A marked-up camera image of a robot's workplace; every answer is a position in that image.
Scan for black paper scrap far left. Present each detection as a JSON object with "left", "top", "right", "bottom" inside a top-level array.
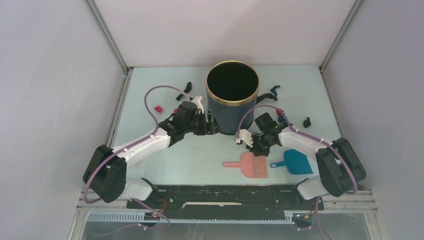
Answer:
[{"left": 175, "top": 81, "right": 192, "bottom": 101}]

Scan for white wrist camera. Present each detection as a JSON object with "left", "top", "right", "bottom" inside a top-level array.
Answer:
[
  {"left": 235, "top": 129, "right": 253, "bottom": 147},
  {"left": 190, "top": 95, "right": 205, "bottom": 114}
]

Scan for black paper scrap by bin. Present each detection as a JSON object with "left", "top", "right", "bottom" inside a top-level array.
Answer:
[{"left": 256, "top": 93, "right": 278, "bottom": 105}]

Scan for grey slotted cable duct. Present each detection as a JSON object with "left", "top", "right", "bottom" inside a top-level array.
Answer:
[{"left": 86, "top": 211, "right": 294, "bottom": 224}]

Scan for dark blue gold-rimmed bin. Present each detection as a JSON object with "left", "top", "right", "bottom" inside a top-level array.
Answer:
[{"left": 205, "top": 60, "right": 260, "bottom": 136}]

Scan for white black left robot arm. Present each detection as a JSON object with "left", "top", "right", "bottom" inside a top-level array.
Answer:
[{"left": 82, "top": 101, "right": 220, "bottom": 208}]

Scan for right aluminium frame post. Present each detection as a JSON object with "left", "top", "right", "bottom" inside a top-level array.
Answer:
[{"left": 319, "top": 0, "right": 365, "bottom": 74}]

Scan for black paper scrap right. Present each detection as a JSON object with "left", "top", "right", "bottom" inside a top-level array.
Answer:
[{"left": 302, "top": 117, "right": 312, "bottom": 128}]

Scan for black mounting base plate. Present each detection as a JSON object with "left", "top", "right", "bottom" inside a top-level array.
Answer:
[{"left": 144, "top": 184, "right": 324, "bottom": 220}]

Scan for blue dustpan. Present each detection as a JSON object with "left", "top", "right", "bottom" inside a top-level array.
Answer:
[{"left": 270, "top": 149, "right": 314, "bottom": 175}]

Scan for pink hand brush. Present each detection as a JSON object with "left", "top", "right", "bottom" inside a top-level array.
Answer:
[{"left": 223, "top": 152, "right": 268, "bottom": 179}]

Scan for small electronics board left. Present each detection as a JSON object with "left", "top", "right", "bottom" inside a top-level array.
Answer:
[{"left": 143, "top": 212, "right": 161, "bottom": 221}]

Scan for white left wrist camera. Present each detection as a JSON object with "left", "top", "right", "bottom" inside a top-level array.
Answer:
[{"left": 190, "top": 95, "right": 205, "bottom": 114}]

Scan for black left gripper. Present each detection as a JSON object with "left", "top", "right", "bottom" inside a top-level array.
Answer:
[{"left": 183, "top": 109, "right": 222, "bottom": 136}]

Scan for small electronics board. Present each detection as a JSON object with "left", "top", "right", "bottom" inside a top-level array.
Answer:
[
  {"left": 293, "top": 214, "right": 314, "bottom": 221},
  {"left": 143, "top": 212, "right": 161, "bottom": 221}
]

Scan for dark blue paper scrap right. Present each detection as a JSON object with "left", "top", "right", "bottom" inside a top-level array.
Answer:
[{"left": 277, "top": 114, "right": 286, "bottom": 123}]

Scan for aluminium frame post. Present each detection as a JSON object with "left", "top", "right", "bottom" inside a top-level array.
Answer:
[
  {"left": 83, "top": 0, "right": 129, "bottom": 74},
  {"left": 319, "top": 0, "right": 365, "bottom": 74}
]

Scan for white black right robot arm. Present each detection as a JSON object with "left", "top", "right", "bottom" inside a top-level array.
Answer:
[{"left": 247, "top": 113, "right": 367, "bottom": 209}]

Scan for red paper scrap right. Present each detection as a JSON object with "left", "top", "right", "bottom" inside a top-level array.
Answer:
[{"left": 276, "top": 108, "right": 284, "bottom": 115}]

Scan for aluminium front rail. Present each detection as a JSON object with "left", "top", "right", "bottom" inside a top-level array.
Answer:
[{"left": 76, "top": 190, "right": 378, "bottom": 214}]

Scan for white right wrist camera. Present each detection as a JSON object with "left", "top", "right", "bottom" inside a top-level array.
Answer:
[{"left": 235, "top": 129, "right": 253, "bottom": 147}]

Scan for small electronics board right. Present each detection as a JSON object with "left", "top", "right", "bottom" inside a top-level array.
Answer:
[{"left": 293, "top": 214, "right": 314, "bottom": 221}]

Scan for small pink paper scrap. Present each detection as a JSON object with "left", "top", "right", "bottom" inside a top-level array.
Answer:
[{"left": 154, "top": 105, "right": 164, "bottom": 113}]

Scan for left aluminium frame post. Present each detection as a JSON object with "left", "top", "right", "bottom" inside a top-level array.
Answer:
[{"left": 83, "top": 0, "right": 129, "bottom": 74}]

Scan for blue paper scrap far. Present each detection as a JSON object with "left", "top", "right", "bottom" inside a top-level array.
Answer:
[{"left": 270, "top": 85, "right": 281, "bottom": 96}]

